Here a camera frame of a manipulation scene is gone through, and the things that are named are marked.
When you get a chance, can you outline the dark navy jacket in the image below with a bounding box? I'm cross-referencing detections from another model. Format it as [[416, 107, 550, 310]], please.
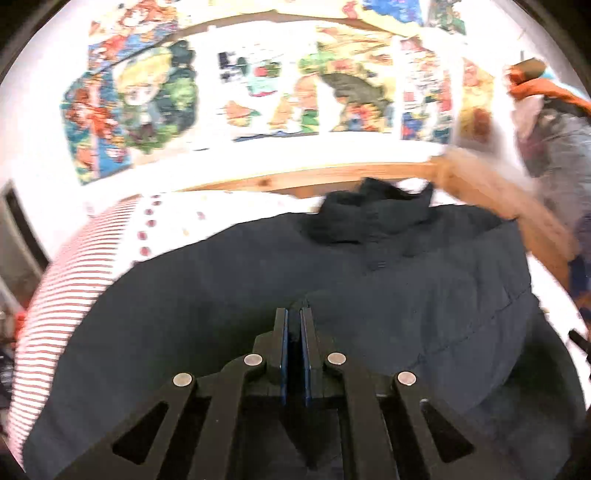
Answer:
[[21, 176, 588, 480]]

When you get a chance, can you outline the pink apple print quilt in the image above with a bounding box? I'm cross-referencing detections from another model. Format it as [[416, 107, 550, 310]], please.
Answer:
[[6, 189, 591, 462]]

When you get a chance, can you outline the yellow bear chick drawing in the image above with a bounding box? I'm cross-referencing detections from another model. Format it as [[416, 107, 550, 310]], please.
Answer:
[[457, 58, 495, 149]]

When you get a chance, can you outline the swimming girl drawing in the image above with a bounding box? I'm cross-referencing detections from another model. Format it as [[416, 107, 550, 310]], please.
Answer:
[[61, 69, 132, 185]]

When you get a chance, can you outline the blond boy drawing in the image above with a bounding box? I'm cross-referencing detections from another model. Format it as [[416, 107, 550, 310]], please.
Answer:
[[113, 39, 198, 155]]

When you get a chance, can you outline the dark hill landscape drawing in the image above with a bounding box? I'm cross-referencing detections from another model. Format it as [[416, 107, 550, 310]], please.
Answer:
[[298, 23, 398, 133]]

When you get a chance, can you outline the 2024 dragon drawing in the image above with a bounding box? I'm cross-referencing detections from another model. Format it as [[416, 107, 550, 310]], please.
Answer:
[[401, 37, 453, 145]]

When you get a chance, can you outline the white fish cup drawing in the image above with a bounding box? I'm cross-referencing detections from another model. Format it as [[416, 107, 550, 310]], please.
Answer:
[[201, 21, 320, 144]]

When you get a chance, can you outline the red hair girl drawing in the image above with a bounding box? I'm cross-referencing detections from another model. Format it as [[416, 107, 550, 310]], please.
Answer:
[[88, 0, 179, 73]]

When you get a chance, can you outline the blue sea jellyfish drawing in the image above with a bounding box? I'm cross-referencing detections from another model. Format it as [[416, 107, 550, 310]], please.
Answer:
[[342, 0, 423, 26]]

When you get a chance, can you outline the wooden bed frame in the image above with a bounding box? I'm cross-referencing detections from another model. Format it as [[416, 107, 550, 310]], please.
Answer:
[[189, 149, 578, 289]]

